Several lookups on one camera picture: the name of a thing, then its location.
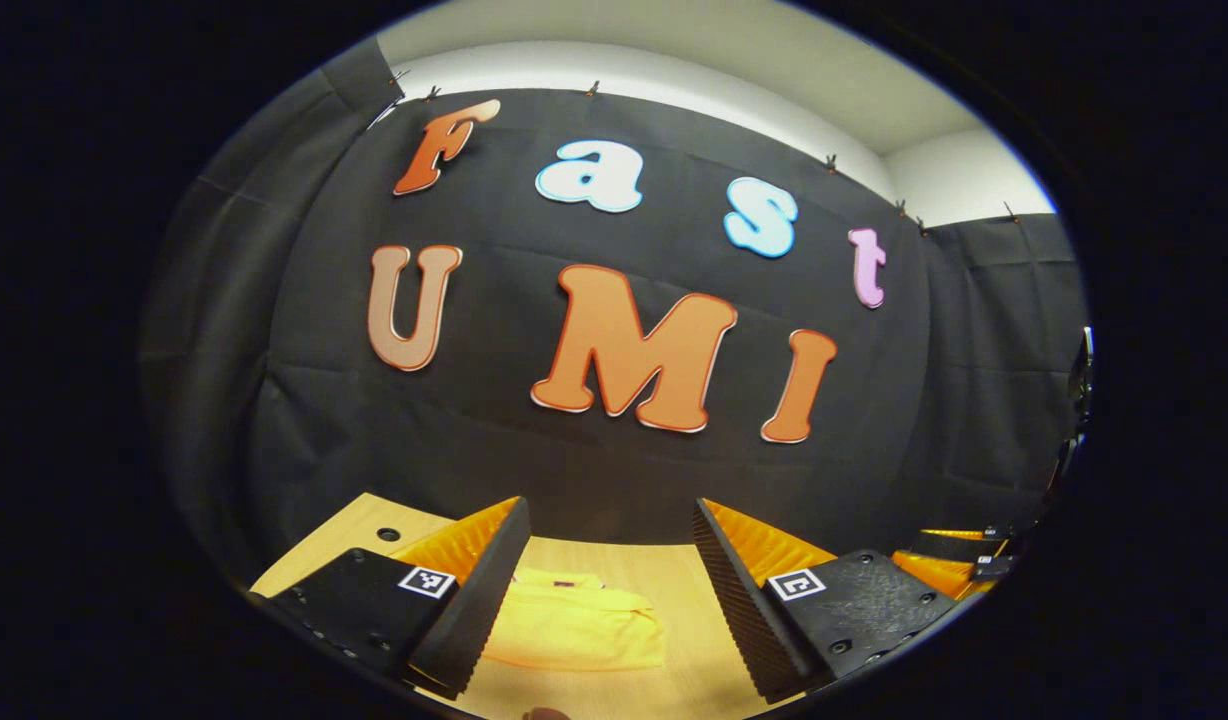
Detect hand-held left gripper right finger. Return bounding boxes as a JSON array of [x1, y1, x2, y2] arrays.
[[692, 498, 960, 704]]

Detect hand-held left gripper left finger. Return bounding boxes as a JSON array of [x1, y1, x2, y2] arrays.
[[249, 496, 532, 701]]

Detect orange T-shirt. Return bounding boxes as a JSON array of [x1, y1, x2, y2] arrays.
[[482, 568, 667, 673]]

